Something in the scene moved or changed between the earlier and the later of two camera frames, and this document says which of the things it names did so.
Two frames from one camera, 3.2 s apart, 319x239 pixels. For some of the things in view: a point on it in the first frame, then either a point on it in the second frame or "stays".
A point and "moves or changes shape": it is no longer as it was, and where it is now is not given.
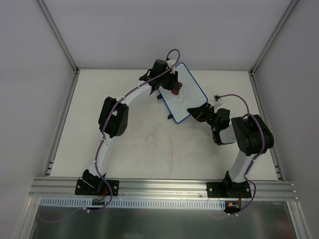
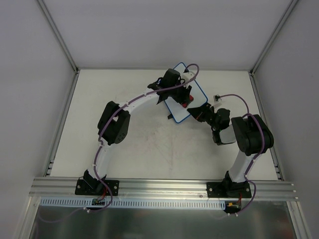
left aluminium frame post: (59, 36) stays
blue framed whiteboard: (190, 95) stays
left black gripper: (168, 83) to (183, 94)
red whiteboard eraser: (176, 91) moves or changes shape
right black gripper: (205, 113) stays
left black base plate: (82, 188) stays
